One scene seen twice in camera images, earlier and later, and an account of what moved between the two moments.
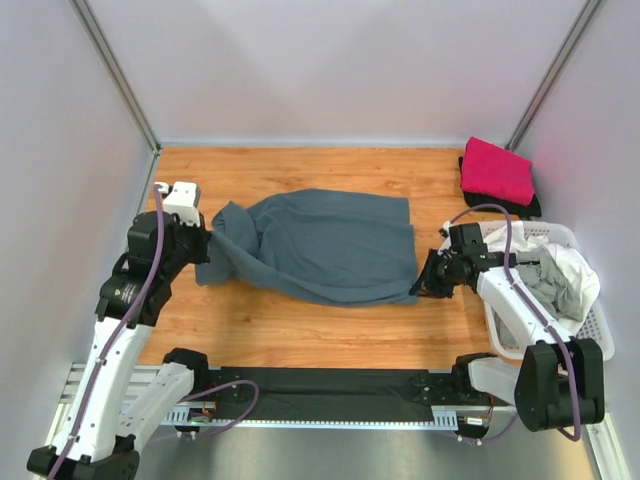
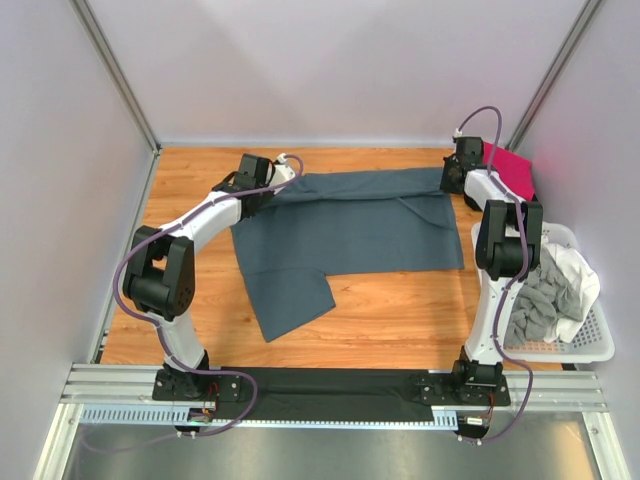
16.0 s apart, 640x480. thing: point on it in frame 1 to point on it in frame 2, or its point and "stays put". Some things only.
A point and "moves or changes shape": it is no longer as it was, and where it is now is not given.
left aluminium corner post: [113, 67] stays put
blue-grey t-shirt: [315, 243] moves or changes shape
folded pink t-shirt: [495, 171] stays put
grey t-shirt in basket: [545, 278] stays put
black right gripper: [423, 279] to [445, 187]
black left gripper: [202, 235] to [268, 197]
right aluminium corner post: [549, 79] stays put
